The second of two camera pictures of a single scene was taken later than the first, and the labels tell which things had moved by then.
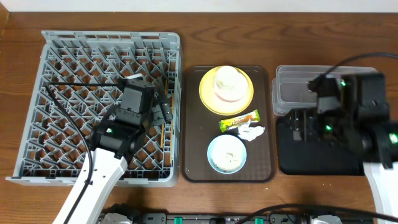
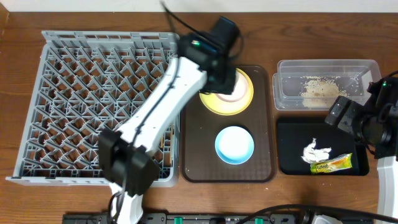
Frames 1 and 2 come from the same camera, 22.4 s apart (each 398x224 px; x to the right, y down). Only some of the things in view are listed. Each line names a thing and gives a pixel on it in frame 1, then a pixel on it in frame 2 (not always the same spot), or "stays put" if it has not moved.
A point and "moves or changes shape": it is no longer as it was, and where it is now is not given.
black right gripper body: (329, 126) → (354, 119)
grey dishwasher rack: (75, 84) stays put
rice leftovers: (227, 153) moves or changes shape
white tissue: (248, 132) → (311, 154)
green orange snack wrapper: (252, 116) → (338, 163)
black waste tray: (317, 157) stays put
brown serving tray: (200, 127) stays put
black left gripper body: (144, 121) → (224, 78)
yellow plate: (210, 101) stays put
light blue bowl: (226, 154) moves or changes shape
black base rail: (296, 218) stays put
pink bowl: (233, 94) stays put
